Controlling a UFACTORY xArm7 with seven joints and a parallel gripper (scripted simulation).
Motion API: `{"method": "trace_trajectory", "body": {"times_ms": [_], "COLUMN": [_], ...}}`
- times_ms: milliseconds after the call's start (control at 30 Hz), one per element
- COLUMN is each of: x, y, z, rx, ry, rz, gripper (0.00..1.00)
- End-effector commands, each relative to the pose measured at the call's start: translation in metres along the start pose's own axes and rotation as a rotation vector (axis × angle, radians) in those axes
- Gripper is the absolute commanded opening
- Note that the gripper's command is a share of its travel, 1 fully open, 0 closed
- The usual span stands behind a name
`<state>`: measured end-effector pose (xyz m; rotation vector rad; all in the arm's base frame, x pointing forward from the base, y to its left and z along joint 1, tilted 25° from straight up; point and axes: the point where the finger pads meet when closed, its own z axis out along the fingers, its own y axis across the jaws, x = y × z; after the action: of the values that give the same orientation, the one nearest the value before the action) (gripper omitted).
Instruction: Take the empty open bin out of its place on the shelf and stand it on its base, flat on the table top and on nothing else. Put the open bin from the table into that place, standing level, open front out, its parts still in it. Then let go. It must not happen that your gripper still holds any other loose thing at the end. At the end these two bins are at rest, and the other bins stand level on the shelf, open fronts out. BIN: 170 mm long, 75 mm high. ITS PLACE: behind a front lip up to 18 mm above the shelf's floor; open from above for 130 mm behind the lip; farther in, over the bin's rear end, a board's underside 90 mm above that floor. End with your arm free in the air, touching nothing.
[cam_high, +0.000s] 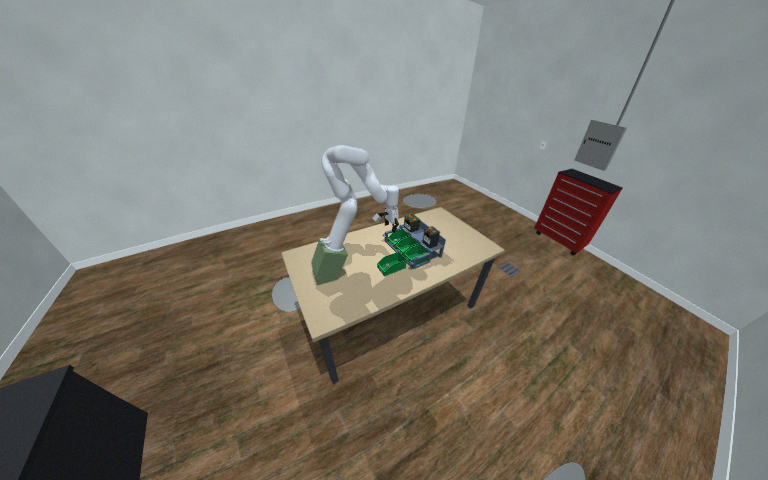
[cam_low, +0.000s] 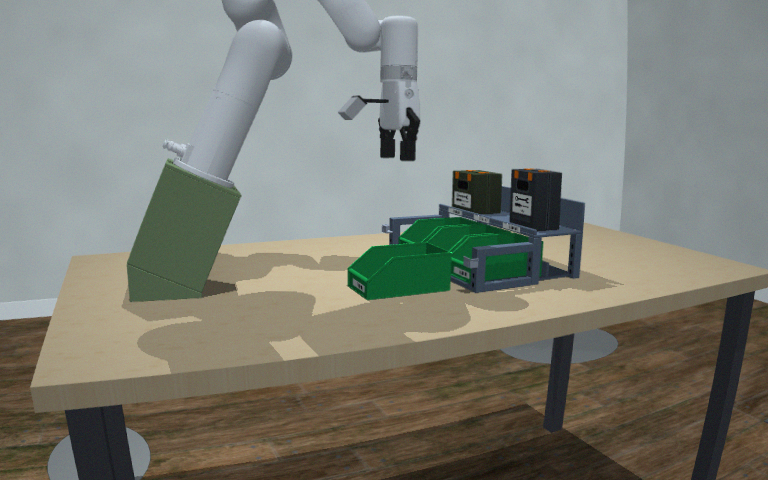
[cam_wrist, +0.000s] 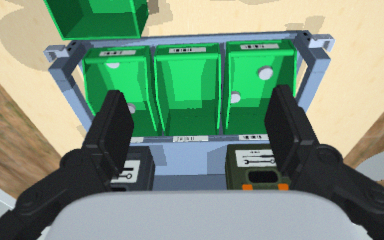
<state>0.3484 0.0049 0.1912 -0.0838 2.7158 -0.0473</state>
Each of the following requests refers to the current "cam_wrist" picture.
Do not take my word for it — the olive green tool case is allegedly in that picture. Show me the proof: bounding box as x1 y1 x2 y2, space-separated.
225 144 291 190

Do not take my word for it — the black tool case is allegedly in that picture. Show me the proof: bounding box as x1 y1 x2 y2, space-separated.
109 146 156 192

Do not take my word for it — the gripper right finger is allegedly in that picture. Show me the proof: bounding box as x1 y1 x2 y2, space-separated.
264 85 384 240

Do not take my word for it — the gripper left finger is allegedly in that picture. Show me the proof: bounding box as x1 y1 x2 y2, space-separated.
0 90 134 240

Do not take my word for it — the green bin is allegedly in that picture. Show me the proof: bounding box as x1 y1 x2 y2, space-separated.
82 46 163 137
221 40 297 135
154 43 221 136
43 0 149 40

